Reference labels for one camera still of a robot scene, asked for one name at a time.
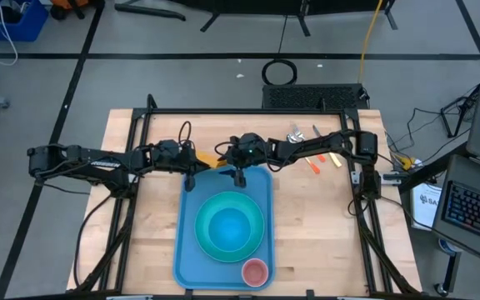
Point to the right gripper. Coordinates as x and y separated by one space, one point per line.
248 150

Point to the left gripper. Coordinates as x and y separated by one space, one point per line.
173 156

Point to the orange napkin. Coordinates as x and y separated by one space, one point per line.
215 160

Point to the blue-teal bowl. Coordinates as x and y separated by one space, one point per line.
229 229

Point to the teal plate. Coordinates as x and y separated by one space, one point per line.
202 233

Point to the pink cup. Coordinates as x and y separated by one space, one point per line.
255 273

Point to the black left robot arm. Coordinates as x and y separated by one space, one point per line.
98 162

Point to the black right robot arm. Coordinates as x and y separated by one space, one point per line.
319 143

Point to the blue plastic tray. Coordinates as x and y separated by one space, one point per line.
190 250

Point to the black perforated computer case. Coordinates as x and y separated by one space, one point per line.
306 96

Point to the black floor bar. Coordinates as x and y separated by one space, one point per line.
148 11

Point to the black divider screen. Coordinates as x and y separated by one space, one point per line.
265 5

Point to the yellow connector bundle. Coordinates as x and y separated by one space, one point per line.
406 161

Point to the white printed box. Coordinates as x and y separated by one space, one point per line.
425 208

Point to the orange and black bag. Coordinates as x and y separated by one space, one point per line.
67 4

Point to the blue plastic bin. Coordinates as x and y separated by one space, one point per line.
27 29

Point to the black metal frame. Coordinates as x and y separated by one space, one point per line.
223 111

